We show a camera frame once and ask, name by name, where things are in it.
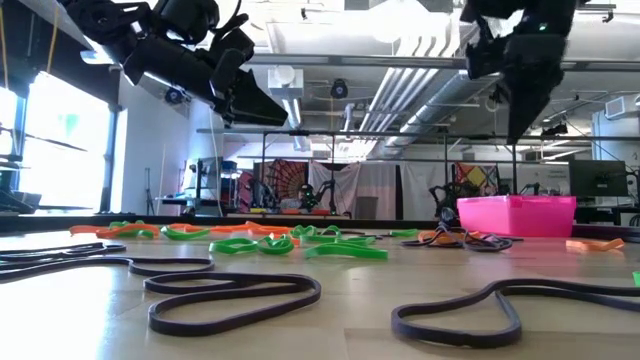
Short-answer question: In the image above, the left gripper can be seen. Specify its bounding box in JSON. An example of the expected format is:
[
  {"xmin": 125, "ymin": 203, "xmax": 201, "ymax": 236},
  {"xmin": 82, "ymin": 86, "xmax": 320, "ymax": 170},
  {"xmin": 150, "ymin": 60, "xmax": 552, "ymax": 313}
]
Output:
[{"xmin": 122, "ymin": 34, "xmax": 289, "ymax": 127}]

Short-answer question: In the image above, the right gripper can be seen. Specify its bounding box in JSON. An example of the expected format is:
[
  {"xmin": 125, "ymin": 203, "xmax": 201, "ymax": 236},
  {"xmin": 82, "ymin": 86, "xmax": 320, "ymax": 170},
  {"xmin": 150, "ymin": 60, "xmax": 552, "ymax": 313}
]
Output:
[{"xmin": 502, "ymin": 29, "xmax": 569, "ymax": 145}]

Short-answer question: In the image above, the pink plastic basket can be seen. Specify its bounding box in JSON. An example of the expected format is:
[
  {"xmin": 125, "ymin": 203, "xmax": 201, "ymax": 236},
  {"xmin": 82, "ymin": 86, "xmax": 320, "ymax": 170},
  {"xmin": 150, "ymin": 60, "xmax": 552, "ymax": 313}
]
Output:
[{"xmin": 456, "ymin": 194, "xmax": 578, "ymax": 239}]

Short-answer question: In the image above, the black ceiling spotlight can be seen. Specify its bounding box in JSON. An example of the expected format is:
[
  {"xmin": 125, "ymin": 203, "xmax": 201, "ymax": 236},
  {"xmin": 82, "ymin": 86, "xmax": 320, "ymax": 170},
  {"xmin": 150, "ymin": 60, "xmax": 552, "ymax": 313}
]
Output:
[{"xmin": 539, "ymin": 118, "xmax": 570, "ymax": 138}]

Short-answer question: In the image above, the white ceiling box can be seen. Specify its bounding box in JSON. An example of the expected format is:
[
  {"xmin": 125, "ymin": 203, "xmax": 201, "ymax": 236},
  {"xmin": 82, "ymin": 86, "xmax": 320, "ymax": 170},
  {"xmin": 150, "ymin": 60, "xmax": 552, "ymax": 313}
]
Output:
[{"xmin": 267, "ymin": 64, "xmax": 305, "ymax": 99}]

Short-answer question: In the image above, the red web pattern tapestry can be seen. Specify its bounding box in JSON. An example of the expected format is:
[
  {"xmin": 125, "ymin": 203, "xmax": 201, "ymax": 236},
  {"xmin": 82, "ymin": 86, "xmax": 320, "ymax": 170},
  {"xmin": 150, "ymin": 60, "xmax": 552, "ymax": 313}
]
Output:
[{"xmin": 252, "ymin": 159, "xmax": 309, "ymax": 210}]

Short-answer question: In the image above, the monitor on black stand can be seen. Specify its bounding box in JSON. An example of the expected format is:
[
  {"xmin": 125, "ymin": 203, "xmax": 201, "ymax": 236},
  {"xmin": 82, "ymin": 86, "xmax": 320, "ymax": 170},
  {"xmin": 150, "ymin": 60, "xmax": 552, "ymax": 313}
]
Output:
[{"xmin": 183, "ymin": 156, "xmax": 225, "ymax": 217}]

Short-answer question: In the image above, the colourful geometric tapestry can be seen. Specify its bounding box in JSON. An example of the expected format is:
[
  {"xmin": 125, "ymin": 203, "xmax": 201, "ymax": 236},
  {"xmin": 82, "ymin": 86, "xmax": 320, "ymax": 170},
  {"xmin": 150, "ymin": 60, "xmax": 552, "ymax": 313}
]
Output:
[{"xmin": 453, "ymin": 162, "xmax": 501, "ymax": 198}]

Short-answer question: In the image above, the person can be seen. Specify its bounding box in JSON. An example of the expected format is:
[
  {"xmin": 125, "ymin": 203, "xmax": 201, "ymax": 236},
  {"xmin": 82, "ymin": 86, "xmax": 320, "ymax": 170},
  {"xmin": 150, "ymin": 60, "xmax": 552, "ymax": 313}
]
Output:
[{"xmin": 284, "ymin": 182, "xmax": 316, "ymax": 211}]

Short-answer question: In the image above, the black computer monitor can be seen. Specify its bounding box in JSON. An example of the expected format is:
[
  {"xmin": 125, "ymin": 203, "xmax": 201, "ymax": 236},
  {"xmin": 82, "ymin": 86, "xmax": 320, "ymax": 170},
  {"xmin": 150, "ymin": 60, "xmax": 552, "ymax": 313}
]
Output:
[{"xmin": 568, "ymin": 159, "xmax": 630, "ymax": 198}]

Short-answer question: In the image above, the black tripod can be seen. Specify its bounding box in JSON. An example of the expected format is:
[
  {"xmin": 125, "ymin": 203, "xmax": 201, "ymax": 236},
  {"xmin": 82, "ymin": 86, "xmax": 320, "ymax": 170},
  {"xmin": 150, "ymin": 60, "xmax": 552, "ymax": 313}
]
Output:
[{"xmin": 143, "ymin": 167, "xmax": 157, "ymax": 216}]

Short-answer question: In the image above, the white hanging sheet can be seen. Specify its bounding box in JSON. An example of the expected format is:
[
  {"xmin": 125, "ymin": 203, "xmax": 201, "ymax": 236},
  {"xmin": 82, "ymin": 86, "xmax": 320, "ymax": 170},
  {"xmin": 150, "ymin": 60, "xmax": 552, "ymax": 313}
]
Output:
[
  {"xmin": 307, "ymin": 160, "xmax": 399, "ymax": 221},
  {"xmin": 400, "ymin": 160, "xmax": 455, "ymax": 221}
]

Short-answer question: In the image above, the grey ceiling beam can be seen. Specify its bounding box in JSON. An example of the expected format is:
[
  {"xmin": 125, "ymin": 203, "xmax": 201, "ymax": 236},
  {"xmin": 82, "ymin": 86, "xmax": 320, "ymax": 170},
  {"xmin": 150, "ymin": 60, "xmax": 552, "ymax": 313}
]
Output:
[{"xmin": 247, "ymin": 52, "xmax": 640, "ymax": 71}]

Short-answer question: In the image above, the grey chair back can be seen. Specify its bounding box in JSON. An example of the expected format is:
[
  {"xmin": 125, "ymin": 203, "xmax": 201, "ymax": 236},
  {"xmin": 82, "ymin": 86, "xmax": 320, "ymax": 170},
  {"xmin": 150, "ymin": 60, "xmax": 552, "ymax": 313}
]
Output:
[{"xmin": 355, "ymin": 195, "xmax": 380, "ymax": 221}]

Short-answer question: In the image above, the fluorescent ceiling light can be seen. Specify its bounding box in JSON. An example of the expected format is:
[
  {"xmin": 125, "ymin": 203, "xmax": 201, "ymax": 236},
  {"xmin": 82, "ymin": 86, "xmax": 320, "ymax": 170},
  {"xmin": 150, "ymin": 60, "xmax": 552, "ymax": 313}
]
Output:
[{"xmin": 79, "ymin": 48, "xmax": 124, "ymax": 66}]

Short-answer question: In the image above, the dark side desk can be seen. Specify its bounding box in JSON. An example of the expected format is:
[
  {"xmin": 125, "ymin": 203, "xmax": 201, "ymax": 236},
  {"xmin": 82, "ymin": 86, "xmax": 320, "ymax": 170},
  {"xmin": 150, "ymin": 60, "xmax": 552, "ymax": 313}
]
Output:
[{"xmin": 0, "ymin": 127, "xmax": 44, "ymax": 216}]

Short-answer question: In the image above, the round ceiling camera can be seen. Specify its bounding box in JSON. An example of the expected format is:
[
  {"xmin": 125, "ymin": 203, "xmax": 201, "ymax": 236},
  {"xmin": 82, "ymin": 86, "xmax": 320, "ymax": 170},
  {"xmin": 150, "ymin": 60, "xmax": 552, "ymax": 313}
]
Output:
[{"xmin": 164, "ymin": 85, "xmax": 186, "ymax": 106}]

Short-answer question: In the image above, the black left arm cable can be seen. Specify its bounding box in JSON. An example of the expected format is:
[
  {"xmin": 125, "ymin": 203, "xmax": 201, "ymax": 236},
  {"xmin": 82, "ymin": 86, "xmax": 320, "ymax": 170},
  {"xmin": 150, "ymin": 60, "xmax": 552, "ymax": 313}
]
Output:
[{"xmin": 209, "ymin": 0, "xmax": 251, "ymax": 39}]

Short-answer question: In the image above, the black ceiling cable reel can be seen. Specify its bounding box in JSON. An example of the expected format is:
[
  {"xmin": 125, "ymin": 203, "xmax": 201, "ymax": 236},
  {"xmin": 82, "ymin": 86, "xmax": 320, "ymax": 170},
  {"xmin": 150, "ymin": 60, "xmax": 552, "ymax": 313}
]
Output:
[{"xmin": 329, "ymin": 77, "xmax": 350, "ymax": 101}]

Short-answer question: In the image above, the white wall air unit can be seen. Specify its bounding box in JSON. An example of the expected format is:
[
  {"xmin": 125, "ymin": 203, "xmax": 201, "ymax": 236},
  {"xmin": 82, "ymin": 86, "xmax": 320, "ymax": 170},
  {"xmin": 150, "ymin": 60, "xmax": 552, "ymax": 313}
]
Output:
[{"xmin": 603, "ymin": 93, "xmax": 640, "ymax": 122}]

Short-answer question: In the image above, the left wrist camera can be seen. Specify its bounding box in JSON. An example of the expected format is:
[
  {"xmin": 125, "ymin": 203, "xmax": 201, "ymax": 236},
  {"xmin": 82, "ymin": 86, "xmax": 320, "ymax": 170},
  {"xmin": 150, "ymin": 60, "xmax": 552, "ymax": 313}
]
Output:
[{"xmin": 152, "ymin": 0, "xmax": 221, "ymax": 45}]

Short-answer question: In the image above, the silver spiral air duct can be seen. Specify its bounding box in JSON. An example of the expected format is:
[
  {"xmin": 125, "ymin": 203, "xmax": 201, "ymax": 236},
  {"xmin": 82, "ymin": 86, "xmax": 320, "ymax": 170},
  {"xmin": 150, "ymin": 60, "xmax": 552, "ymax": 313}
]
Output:
[{"xmin": 382, "ymin": 69, "xmax": 501, "ymax": 159}]

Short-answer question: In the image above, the black metal rig frame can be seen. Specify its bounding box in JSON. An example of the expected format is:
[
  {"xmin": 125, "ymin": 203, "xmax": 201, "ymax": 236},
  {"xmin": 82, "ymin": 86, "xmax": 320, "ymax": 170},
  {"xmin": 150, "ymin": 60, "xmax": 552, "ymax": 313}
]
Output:
[{"xmin": 196, "ymin": 128, "xmax": 640, "ymax": 222}]

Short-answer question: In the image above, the yellow hanging cable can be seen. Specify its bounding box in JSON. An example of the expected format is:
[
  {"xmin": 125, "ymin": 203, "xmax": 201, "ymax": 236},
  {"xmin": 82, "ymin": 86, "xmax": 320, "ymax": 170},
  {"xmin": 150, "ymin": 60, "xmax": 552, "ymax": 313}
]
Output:
[{"xmin": 46, "ymin": 4, "xmax": 60, "ymax": 76}]

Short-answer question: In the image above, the black aluminium table frame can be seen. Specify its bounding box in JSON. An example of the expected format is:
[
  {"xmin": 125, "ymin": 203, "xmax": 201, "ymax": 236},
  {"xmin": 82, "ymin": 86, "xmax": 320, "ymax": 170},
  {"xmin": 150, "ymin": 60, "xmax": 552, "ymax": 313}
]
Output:
[{"xmin": 0, "ymin": 213, "xmax": 640, "ymax": 240}]

